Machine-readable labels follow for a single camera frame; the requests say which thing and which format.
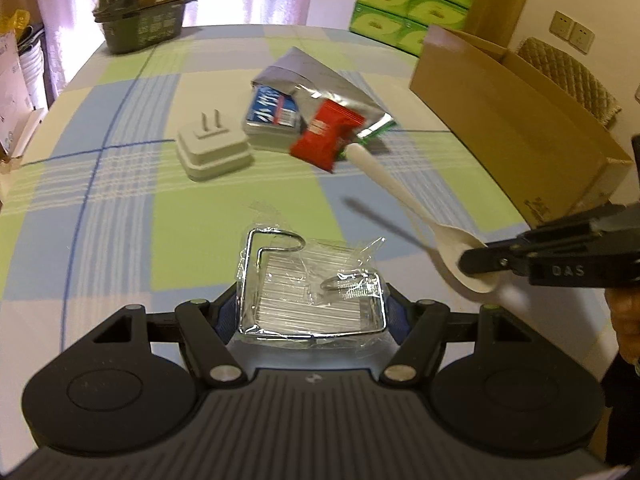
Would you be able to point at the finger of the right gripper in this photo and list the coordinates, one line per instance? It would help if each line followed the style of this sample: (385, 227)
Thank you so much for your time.
(514, 255)
(570, 226)

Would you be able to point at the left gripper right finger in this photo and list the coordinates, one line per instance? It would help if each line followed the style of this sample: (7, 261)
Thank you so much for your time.
(419, 328)

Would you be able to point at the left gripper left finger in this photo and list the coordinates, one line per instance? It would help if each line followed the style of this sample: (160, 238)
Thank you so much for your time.
(206, 327)

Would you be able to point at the white plastic spoon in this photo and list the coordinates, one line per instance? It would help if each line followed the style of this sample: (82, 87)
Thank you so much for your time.
(451, 242)

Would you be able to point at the wire rack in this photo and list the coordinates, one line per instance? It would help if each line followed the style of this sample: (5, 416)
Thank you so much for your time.
(295, 290)

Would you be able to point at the white plug adapter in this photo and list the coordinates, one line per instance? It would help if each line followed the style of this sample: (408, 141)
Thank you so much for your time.
(211, 146)

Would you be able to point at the red snack packet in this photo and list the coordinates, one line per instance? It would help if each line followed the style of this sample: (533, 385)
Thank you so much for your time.
(326, 135)

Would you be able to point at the person's right hand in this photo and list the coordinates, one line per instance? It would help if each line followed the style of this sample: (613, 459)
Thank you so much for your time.
(624, 305)

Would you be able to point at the large cardboard box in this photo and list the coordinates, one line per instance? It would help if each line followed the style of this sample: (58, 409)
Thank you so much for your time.
(549, 155)

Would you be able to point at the checked tablecloth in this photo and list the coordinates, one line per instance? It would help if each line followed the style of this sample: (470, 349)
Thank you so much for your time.
(101, 214)

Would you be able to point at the quilted tan chair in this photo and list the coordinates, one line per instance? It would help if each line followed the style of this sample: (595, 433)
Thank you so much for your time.
(573, 77)

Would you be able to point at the blue labelled plastic box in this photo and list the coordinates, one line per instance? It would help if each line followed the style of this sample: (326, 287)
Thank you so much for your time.
(272, 121)

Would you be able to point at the silver foil pouch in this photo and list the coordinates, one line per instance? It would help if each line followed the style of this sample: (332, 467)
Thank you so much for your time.
(309, 82)

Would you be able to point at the stack of green tissue boxes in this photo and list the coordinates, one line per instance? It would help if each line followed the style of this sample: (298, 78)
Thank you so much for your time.
(402, 24)

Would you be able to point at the dark instant noodle bowl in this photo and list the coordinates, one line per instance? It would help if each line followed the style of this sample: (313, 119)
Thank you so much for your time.
(133, 25)

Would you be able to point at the white stacked buckets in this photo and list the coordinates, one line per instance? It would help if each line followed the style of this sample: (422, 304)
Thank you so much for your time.
(33, 63)

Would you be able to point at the yellow plastic bag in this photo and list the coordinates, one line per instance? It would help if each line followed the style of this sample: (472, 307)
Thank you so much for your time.
(16, 23)

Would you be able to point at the wall power sockets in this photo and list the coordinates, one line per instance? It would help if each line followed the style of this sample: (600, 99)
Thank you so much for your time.
(577, 35)

